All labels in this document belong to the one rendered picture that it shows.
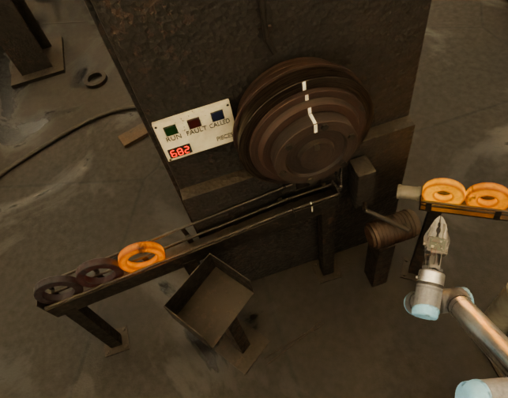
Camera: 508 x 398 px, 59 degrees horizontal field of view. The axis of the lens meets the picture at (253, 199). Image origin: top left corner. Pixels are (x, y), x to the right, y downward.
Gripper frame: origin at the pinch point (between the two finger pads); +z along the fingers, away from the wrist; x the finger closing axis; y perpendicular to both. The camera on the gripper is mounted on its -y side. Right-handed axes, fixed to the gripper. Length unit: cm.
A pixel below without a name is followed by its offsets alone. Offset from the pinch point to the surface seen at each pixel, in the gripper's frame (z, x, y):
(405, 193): 9.9, 13.5, -6.4
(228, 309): -52, 70, 5
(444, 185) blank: 13.1, 0.7, 2.3
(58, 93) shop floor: 73, 284, -99
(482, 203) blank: 11.3, -14.7, -6.2
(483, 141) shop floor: 82, -28, -102
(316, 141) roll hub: 4, 44, 47
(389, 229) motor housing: -3.0, 17.0, -18.6
